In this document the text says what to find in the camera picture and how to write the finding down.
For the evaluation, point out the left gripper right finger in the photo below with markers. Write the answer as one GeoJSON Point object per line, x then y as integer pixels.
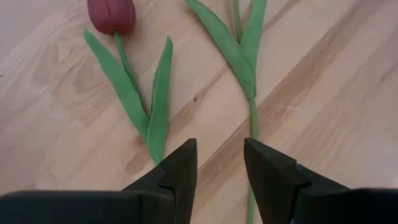
{"type": "Point", "coordinates": [273, 186]}

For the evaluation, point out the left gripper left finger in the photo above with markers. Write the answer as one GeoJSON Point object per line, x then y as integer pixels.
{"type": "Point", "coordinates": [174, 186]}

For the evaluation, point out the red artificial tulip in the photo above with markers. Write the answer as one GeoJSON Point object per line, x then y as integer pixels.
{"type": "Point", "coordinates": [239, 62]}
{"type": "Point", "coordinates": [158, 109]}

